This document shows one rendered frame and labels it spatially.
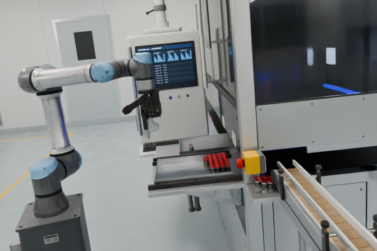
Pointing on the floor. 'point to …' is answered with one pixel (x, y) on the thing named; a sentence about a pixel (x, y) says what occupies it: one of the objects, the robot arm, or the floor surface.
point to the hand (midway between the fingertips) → (147, 135)
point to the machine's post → (245, 94)
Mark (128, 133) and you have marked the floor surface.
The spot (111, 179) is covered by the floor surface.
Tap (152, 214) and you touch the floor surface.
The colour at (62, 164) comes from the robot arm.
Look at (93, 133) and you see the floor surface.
